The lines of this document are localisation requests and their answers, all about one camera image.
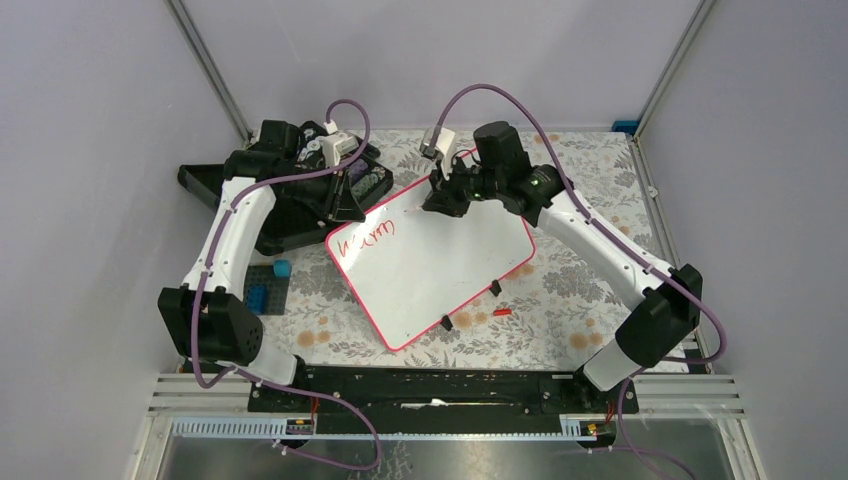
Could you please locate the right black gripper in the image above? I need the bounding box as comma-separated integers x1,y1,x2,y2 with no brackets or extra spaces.
423,153,504,219

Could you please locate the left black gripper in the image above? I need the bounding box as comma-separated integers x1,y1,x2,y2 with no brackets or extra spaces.
281,159,366,221

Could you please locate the pink-framed whiteboard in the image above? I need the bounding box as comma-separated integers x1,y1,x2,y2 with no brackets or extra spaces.
325,177,536,351

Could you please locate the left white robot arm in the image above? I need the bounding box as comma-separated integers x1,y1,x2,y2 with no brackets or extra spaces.
157,120,370,411

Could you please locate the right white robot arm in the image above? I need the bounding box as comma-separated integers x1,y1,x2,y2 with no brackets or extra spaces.
419,121,702,412

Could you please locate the black poker chip case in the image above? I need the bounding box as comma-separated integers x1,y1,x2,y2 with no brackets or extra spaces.
177,120,394,256

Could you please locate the light blue building block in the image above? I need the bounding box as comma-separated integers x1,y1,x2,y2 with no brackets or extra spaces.
272,259,292,278

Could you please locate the black building block plate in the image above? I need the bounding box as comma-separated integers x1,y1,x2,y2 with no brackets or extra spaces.
244,265,291,316

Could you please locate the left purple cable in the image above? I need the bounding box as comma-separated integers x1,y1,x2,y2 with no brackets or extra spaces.
190,99,372,389

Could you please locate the purple cable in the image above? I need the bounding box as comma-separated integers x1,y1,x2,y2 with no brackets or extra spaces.
427,83,729,366
190,99,372,389

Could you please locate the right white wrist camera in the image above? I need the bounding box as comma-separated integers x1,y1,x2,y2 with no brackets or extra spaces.
419,126,457,180

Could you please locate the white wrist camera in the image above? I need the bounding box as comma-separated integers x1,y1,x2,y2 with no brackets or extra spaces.
318,120,359,168
419,126,457,180

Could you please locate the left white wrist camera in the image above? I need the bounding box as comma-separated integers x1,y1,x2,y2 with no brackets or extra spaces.
318,120,359,168

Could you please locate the blue corner bracket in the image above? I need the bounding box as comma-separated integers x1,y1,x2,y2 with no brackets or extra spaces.
611,120,640,136

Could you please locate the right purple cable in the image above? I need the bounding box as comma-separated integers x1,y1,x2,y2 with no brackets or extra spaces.
427,83,729,366

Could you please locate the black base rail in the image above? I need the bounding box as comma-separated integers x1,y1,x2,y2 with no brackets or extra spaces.
247,365,639,435

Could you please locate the white cable duct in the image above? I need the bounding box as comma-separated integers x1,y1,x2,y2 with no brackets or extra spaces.
171,417,315,440

